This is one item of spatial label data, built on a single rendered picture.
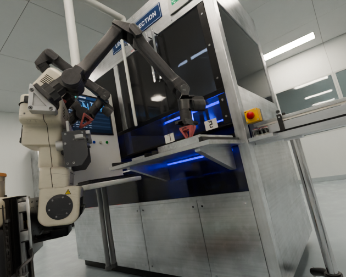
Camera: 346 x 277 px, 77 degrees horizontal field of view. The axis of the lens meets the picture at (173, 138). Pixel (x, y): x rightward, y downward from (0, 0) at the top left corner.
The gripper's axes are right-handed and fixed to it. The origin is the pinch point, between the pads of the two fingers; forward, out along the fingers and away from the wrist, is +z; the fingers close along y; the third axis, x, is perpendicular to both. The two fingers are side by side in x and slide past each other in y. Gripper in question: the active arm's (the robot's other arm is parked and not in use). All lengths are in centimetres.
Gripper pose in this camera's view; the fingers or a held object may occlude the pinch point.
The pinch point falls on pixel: (189, 140)
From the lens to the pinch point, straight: 100.1
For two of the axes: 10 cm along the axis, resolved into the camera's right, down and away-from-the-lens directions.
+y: 6.3, 1.0, 7.7
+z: 1.2, 9.7, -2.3
